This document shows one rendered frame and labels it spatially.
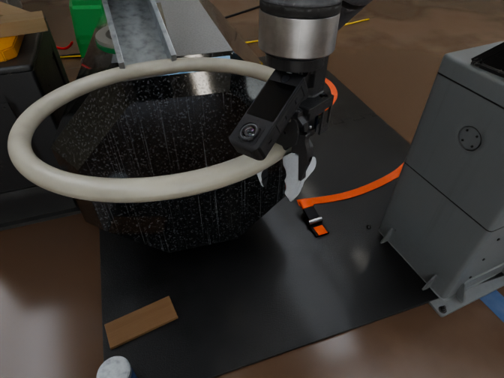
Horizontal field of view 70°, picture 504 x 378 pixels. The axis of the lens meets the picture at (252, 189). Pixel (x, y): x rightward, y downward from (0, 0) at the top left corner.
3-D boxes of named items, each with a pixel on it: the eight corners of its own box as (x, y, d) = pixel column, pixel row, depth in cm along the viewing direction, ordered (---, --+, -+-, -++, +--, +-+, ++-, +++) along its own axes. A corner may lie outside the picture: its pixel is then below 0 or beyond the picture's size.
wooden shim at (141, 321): (111, 349, 127) (109, 348, 126) (105, 326, 134) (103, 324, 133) (178, 318, 136) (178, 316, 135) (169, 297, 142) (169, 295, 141)
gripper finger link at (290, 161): (324, 190, 55) (322, 135, 51) (302, 210, 52) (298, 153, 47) (307, 185, 57) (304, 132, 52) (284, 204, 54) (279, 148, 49)
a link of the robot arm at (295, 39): (311, 25, 35) (238, 7, 40) (305, 73, 38) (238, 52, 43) (355, 9, 40) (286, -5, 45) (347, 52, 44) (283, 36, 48)
